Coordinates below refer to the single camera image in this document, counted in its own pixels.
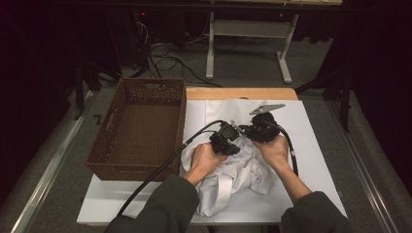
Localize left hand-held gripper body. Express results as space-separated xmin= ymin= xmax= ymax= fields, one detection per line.
xmin=208 ymin=120 xmax=243 ymax=156

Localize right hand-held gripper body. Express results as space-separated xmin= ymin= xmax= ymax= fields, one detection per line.
xmin=249 ymin=102 xmax=287 ymax=145

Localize white mesh laundry bag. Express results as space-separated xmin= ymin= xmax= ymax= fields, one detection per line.
xmin=181 ymin=98 xmax=271 ymax=173

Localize white shirt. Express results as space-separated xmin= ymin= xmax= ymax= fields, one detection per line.
xmin=193 ymin=139 xmax=276 ymax=217

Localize brown woven basket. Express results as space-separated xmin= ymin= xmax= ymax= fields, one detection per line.
xmin=85 ymin=77 xmax=188 ymax=183

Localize person's right hand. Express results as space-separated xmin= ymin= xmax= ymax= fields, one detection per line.
xmin=253 ymin=134 xmax=291 ymax=172

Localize person's left hand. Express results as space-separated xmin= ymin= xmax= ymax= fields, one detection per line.
xmin=187 ymin=143 xmax=229 ymax=183

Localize white board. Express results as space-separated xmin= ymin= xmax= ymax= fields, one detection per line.
xmin=76 ymin=99 xmax=350 ymax=226

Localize black metal stand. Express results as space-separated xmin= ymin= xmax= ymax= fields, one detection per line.
xmin=294 ymin=69 xmax=354 ymax=133
xmin=72 ymin=57 xmax=120 ymax=121

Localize white metal desk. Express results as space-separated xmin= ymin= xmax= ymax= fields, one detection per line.
xmin=200 ymin=0 xmax=343 ymax=84

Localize dark box with red light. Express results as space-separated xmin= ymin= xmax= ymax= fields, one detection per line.
xmin=129 ymin=8 xmax=155 ymax=50

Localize right hand-held gripper black cable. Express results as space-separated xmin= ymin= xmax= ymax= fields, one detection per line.
xmin=265 ymin=120 xmax=299 ymax=178

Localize hand-held gripper black cable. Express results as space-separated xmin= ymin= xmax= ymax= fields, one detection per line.
xmin=265 ymin=120 xmax=299 ymax=178
xmin=116 ymin=119 xmax=224 ymax=217

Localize left hand-held gripper black cable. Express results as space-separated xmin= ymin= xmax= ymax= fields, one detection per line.
xmin=116 ymin=119 xmax=224 ymax=217

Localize black floor cables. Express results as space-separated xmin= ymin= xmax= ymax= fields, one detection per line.
xmin=129 ymin=42 xmax=223 ymax=88

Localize metal floor rail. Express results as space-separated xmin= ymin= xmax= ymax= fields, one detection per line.
xmin=325 ymin=100 xmax=401 ymax=233
xmin=9 ymin=90 xmax=98 ymax=233

